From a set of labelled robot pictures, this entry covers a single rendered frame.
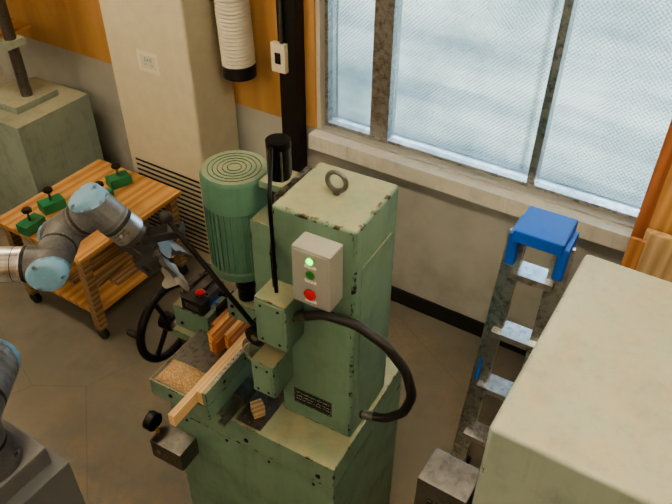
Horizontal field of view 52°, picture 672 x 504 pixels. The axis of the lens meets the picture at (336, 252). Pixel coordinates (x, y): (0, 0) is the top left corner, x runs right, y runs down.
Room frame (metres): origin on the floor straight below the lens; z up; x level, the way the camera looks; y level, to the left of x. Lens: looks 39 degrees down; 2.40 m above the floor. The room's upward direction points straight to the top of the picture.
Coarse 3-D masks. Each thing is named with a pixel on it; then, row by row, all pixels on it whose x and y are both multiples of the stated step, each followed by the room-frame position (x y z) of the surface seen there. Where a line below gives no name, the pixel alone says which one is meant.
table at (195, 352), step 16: (176, 336) 1.52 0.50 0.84; (192, 336) 1.46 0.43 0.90; (176, 352) 1.40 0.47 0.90; (192, 352) 1.40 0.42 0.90; (208, 352) 1.40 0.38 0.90; (224, 352) 1.40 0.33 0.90; (160, 368) 1.33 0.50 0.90; (208, 368) 1.33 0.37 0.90; (160, 384) 1.27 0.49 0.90; (240, 384) 1.32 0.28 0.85; (176, 400) 1.25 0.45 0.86; (224, 400) 1.25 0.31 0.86; (208, 416) 1.19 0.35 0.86
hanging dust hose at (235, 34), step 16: (224, 0) 2.88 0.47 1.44; (240, 0) 2.89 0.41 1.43; (224, 16) 2.88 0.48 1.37; (240, 16) 2.89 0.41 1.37; (224, 32) 2.89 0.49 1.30; (240, 32) 2.88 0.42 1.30; (224, 48) 2.89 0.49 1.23; (240, 48) 2.88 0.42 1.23; (224, 64) 2.91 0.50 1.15; (240, 64) 2.87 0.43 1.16; (240, 80) 2.87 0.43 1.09
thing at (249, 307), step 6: (234, 294) 1.47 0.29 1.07; (228, 300) 1.44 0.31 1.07; (240, 300) 1.44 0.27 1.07; (252, 300) 1.44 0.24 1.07; (228, 306) 1.45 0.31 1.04; (234, 306) 1.44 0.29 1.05; (246, 306) 1.42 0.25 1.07; (252, 306) 1.42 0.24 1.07; (234, 312) 1.44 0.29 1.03; (252, 312) 1.40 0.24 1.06; (240, 318) 1.43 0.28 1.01; (252, 318) 1.41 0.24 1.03
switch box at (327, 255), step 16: (304, 240) 1.19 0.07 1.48; (320, 240) 1.19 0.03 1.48; (304, 256) 1.16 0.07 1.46; (320, 256) 1.14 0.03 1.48; (336, 256) 1.15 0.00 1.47; (304, 272) 1.16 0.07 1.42; (320, 272) 1.14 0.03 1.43; (336, 272) 1.15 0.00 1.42; (304, 288) 1.16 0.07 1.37; (320, 288) 1.14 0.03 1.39; (336, 288) 1.15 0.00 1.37; (320, 304) 1.14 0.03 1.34; (336, 304) 1.15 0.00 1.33
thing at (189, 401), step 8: (240, 336) 1.42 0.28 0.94; (208, 376) 1.27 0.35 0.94; (200, 384) 1.24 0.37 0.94; (192, 392) 1.21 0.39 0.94; (184, 400) 1.18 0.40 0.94; (192, 400) 1.20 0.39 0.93; (176, 408) 1.16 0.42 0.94; (184, 408) 1.17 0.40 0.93; (168, 416) 1.14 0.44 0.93; (176, 416) 1.14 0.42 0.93; (184, 416) 1.16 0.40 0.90; (176, 424) 1.13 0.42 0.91
